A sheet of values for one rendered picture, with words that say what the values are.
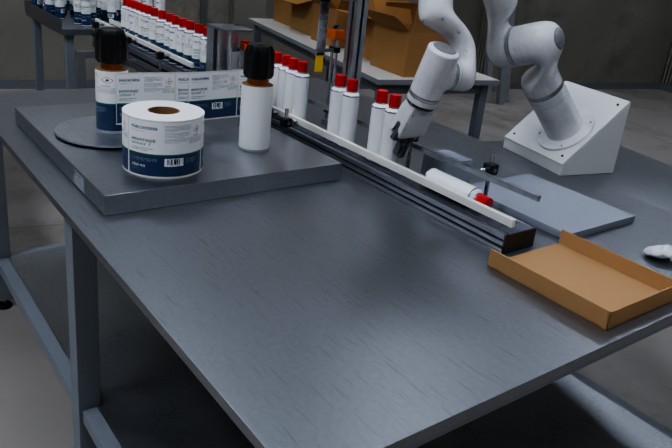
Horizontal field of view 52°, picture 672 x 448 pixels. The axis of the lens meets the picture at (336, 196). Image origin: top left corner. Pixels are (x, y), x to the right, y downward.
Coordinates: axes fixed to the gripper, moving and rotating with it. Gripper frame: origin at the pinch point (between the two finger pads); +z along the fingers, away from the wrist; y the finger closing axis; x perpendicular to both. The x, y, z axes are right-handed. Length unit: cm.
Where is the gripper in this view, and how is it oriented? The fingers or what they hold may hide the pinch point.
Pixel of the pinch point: (400, 149)
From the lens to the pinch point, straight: 191.2
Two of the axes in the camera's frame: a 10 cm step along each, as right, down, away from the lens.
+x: 5.2, 6.4, -5.6
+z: -3.0, 7.6, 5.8
